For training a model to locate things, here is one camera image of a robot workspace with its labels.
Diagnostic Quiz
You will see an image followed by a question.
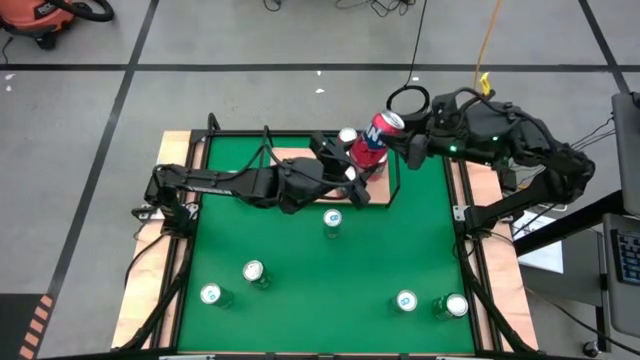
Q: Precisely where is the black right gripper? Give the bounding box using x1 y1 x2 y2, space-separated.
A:
399 107 464 172

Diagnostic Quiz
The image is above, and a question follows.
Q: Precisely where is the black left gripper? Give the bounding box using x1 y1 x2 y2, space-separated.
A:
308 130 372 210

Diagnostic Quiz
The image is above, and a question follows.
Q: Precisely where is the silver blue energy drink can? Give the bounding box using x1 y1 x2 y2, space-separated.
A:
389 289 419 315
322 208 344 240

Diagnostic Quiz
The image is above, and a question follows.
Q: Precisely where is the green soda can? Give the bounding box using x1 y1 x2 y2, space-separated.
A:
432 292 470 322
199 282 235 310
242 259 274 291

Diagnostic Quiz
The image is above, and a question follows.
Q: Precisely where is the black beam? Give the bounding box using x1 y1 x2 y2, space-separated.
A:
513 189 626 257

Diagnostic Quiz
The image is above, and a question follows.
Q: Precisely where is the white paper sheet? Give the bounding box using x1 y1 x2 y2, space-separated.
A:
512 209 565 275

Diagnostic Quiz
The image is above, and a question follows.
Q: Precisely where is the grey monitor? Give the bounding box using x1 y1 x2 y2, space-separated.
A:
612 91 640 216

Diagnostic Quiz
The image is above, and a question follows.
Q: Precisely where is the grey side desk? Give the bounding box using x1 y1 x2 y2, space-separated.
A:
519 227 609 307

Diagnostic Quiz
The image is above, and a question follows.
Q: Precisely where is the grey keyboard terminal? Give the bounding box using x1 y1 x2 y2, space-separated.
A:
602 212 640 339

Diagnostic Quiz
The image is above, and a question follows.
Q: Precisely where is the orange shop vacuum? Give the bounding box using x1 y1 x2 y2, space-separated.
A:
0 0 76 51

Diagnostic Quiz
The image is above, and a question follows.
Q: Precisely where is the black orange striped floor mat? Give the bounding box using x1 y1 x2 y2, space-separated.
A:
0 292 56 360

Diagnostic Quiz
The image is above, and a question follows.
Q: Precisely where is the wooden shelf with black frame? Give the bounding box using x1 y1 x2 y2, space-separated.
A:
257 130 403 207

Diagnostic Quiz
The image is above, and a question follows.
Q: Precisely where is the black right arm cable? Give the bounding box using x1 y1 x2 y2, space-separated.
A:
447 85 501 111

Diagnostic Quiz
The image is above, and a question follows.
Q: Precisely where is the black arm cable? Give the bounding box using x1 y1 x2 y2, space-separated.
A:
447 85 501 111
219 127 331 176

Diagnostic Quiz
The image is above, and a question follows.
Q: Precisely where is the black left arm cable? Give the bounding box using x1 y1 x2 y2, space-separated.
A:
219 127 331 176

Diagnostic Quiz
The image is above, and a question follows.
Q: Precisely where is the black floor cable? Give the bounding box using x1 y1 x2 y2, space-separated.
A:
385 0 431 117
524 287 640 357
333 0 417 17

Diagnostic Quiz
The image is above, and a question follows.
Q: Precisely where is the yellow cable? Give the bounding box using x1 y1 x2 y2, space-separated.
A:
469 0 504 91

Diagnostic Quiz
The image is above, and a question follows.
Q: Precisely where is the black wire bundle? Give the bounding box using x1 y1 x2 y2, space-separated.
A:
569 115 617 154

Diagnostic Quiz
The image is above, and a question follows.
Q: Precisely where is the black table frame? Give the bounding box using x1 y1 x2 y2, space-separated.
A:
112 112 539 360

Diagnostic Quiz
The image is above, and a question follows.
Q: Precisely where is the black vacuum hose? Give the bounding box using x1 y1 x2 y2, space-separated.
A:
49 0 116 24

